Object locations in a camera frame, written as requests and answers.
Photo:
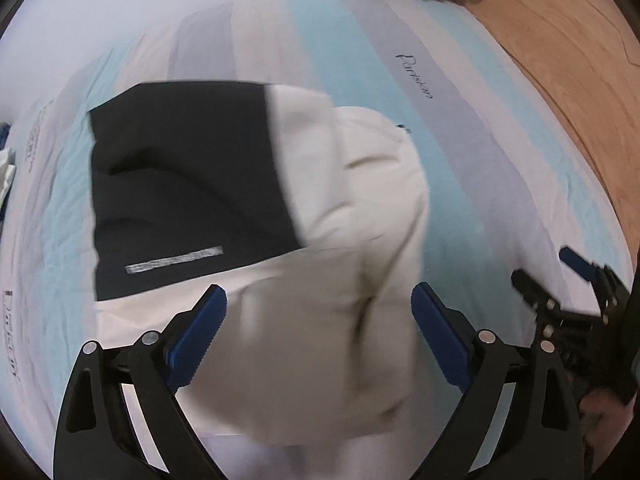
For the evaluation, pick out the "blue cloth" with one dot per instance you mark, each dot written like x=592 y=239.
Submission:
x=3 y=137

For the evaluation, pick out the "beige jacket with black lining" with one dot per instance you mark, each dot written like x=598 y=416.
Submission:
x=350 y=260

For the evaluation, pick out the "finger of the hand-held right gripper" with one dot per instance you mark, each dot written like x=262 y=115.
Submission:
x=531 y=291
x=575 y=260

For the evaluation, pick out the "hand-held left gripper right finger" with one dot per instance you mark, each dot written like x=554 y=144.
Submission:
x=440 y=335

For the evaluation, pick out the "striped bed sheet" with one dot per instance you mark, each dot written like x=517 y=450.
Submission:
x=450 y=135

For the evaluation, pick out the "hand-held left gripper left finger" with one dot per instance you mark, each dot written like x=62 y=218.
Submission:
x=200 y=330

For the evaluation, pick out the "person's right hand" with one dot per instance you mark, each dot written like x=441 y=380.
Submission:
x=605 y=420

